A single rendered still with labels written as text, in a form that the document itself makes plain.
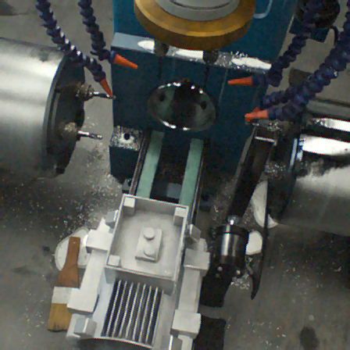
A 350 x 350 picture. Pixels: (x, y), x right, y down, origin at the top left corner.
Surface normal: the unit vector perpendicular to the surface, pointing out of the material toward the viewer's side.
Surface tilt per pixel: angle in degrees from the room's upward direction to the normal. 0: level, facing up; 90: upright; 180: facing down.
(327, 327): 0
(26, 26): 0
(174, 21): 0
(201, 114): 90
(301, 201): 73
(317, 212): 81
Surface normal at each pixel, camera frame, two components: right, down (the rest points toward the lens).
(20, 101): -0.02, -0.03
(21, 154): -0.15, 0.68
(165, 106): -0.17, 0.82
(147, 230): 0.08, -0.54
